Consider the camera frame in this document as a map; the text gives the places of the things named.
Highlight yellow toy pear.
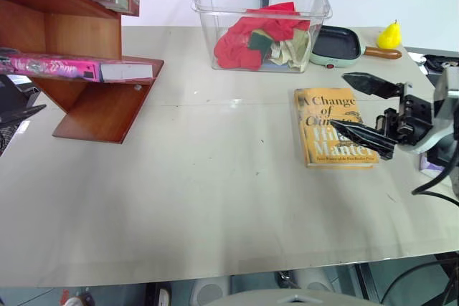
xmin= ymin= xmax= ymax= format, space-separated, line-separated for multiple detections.
xmin=376 ymin=19 xmax=403 ymax=51

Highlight black floor cable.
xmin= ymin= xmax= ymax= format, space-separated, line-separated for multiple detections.
xmin=379 ymin=257 xmax=459 ymax=306

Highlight mint green electric grill pan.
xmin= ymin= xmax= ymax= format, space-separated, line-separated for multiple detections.
xmin=308 ymin=25 xmax=403 ymax=70

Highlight black items on side table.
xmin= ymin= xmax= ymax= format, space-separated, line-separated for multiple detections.
xmin=417 ymin=53 xmax=459 ymax=75

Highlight yellow book A Change of Climate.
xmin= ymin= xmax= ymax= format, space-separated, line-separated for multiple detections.
xmin=293 ymin=87 xmax=381 ymax=169

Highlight pink hardcover book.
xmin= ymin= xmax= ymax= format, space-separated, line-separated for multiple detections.
xmin=0 ymin=51 xmax=156 ymax=83

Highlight clear plastic storage bin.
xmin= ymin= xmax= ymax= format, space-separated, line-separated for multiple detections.
xmin=191 ymin=0 xmax=333 ymax=74

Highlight beige cloth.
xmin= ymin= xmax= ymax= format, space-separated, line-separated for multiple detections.
xmin=268 ymin=29 xmax=313 ymax=72

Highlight red-brown wooden bookshelf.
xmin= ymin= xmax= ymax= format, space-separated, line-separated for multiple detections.
xmin=0 ymin=0 xmax=165 ymax=145

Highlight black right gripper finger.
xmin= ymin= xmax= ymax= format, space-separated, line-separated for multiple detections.
xmin=341 ymin=72 xmax=408 ymax=97
xmin=328 ymin=118 xmax=399 ymax=161

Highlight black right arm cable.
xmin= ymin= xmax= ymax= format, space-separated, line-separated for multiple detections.
xmin=411 ymin=163 xmax=459 ymax=208

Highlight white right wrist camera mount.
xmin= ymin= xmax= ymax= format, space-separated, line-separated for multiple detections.
xmin=395 ymin=66 xmax=459 ymax=156

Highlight green and red cloth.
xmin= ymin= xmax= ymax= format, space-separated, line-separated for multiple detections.
xmin=247 ymin=29 xmax=274 ymax=60

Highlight black bulky object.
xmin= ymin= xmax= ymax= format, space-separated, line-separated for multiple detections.
xmin=0 ymin=74 xmax=42 ymax=113

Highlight black table leg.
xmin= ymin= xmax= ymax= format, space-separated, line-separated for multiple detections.
xmin=356 ymin=262 xmax=382 ymax=302

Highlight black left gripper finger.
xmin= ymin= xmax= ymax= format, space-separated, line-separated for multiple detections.
xmin=0 ymin=122 xmax=24 ymax=157
xmin=0 ymin=104 xmax=48 ymax=127

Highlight grey rounded robot body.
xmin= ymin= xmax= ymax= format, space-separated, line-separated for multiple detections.
xmin=202 ymin=288 xmax=387 ymax=306

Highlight red and green cloths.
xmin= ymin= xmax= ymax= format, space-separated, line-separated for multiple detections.
xmin=214 ymin=1 xmax=311 ymax=71

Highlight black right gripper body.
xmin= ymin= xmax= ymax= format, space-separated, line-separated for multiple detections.
xmin=375 ymin=82 xmax=435 ymax=148

